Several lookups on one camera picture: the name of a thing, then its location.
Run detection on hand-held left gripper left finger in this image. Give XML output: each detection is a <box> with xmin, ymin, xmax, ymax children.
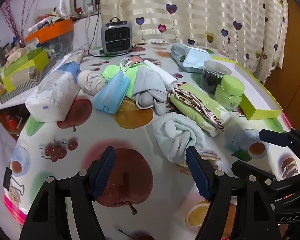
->
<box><xmin>19</xmin><ymin>146</ymin><xmax>117</xmax><ymax>240</ymax></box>

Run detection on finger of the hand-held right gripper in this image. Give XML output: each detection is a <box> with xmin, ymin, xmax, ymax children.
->
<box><xmin>259</xmin><ymin>129</ymin><xmax>300</xmax><ymax>153</ymax></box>
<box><xmin>231</xmin><ymin>160</ymin><xmax>278</xmax><ymax>185</ymax></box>

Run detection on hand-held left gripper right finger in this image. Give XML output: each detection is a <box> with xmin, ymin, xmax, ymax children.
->
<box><xmin>185</xmin><ymin>146</ymin><xmax>282</xmax><ymax>240</ymax></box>

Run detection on white box green edges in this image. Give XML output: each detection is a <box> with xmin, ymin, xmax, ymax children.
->
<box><xmin>210</xmin><ymin>55</ymin><xmax>283</xmax><ymax>120</ymax></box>

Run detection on light blue towel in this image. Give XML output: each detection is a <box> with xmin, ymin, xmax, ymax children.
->
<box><xmin>152</xmin><ymin>112</ymin><xmax>207</xmax><ymax>163</ymax></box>

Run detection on green towel striped trim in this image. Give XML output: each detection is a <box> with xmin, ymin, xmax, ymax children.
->
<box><xmin>168</xmin><ymin>82</ymin><xmax>232</xmax><ymax>137</ymax></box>

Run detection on blue face mask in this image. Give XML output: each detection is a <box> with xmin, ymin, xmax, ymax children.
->
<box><xmin>94</xmin><ymin>57</ymin><xmax>132</xmax><ymax>115</ymax></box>

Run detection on beige sock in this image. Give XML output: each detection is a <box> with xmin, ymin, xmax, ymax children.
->
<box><xmin>77</xmin><ymin>69</ymin><xmax>108</xmax><ymax>97</ymax></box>

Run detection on grey socks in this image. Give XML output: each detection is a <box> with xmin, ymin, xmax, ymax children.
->
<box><xmin>133</xmin><ymin>69</ymin><xmax>168</xmax><ymax>115</ymax></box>

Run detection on green cloth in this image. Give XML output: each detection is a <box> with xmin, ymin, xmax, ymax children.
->
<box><xmin>101</xmin><ymin>64</ymin><xmax>150</xmax><ymax>98</ymax></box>

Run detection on white cloth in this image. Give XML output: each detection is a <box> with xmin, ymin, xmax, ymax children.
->
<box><xmin>143</xmin><ymin>60</ymin><xmax>177</xmax><ymax>87</ymax></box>

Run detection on clear packet pink contents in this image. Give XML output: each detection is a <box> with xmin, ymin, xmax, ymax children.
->
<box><xmin>129</xmin><ymin>56</ymin><xmax>144</xmax><ymax>67</ymax></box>

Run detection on fruit print tablecloth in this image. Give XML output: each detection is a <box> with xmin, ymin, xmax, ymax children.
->
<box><xmin>2</xmin><ymin>41</ymin><xmax>300</xmax><ymax>240</ymax></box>

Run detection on green jar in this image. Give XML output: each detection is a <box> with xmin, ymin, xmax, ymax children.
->
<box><xmin>214</xmin><ymin>75</ymin><xmax>245</xmax><ymax>110</ymax></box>

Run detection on dark jar clear lid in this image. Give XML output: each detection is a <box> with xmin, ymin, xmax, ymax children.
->
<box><xmin>200</xmin><ymin>60</ymin><xmax>232</xmax><ymax>95</ymax></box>

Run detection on brown wooden cabinet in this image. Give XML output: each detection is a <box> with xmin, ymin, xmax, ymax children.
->
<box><xmin>265</xmin><ymin>0</ymin><xmax>300</xmax><ymax>130</ymax></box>

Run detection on white blue tissue pack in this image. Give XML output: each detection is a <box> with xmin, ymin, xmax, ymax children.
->
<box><xmin>25</xmin><ymin>62</ymin><xmax>81</xmax><ymax>122</ymax></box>

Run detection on black binder clip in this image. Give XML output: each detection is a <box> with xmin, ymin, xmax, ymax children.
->
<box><xmin>2</xmin><ymin>166</ymin><xmax>25</xmax><ymax>195</ymax></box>

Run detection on light blue plastic package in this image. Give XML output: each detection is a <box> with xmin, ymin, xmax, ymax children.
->
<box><xmin>184</xmin><ymin>49</ymin><xmax>215</xmax><ymax>73</ymax></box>

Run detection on chevron pattern box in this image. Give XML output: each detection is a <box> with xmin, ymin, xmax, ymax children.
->
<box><xmin>0</xmin><ymin>71</ymin><xmax>56</xmax><ymax>103</ymax></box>

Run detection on white side shelf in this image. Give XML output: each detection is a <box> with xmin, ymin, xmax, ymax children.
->
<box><xmin>0</xmin><ymin>90</ymin><xmax>30</xmax><ymax>113</ymax></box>

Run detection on wet wipes pack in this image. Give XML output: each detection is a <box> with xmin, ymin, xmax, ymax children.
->
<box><xmin>170</xmin><ymin>43</ymin><xmax>215</xmax><ymax>68</ymax></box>

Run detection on lime green cardboard box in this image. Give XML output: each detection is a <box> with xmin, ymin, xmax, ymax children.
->
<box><xmin>0</xmin><ymin>49</ymin><xmax>50</xmax><ymax>93</ymax></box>

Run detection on grey space heater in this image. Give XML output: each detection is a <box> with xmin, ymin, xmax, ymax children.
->
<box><xmin>101</xmin><ymin>17</ymin><xmax>133</xmax><ymax>55</ymax></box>

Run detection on clear plastic box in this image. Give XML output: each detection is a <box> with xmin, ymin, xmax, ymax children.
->
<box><xmin>46</xmin><ymin>30</ymin><xmax>74</xmax><ymax>53</ymax></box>

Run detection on heart print curtain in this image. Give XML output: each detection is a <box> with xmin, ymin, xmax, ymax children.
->
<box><xmin>97</xmin><ymin>0</ymin><xmax>289</xmax><ymax>84</ymax></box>

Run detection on orange box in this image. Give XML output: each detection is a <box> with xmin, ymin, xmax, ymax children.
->
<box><xmin>24</xmin><ymin>19</ymin><xmax>73</xmax><ymax>43</ymax></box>

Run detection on pile of assorted packets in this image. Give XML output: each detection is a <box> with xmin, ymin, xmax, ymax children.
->
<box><xmin>29</xmin><ymin>0</ymin><xmax>73</xmax><ymax>29</ymax></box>

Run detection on purple flower branches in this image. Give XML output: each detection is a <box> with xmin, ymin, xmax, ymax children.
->
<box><xmin>0</xmin><ymin>0</ymin><xmax>44</xmax><ymax>43</ymax></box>

